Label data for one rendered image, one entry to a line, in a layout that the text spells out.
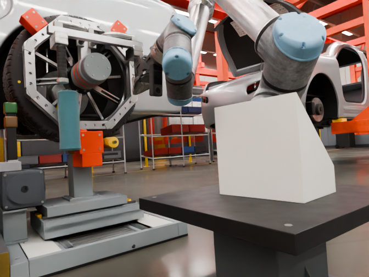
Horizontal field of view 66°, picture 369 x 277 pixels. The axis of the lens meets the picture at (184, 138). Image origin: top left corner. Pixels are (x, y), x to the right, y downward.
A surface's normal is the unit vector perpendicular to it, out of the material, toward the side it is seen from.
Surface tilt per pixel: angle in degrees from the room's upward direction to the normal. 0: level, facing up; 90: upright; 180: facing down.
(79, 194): 90
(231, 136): 90
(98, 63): 90
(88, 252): 90
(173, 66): 141
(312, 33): 60
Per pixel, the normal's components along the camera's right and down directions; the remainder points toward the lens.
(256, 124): -0.75, 0.03
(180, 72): 0.00, 0.76
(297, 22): 0.00, -0.52
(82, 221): 0.60, -0.06
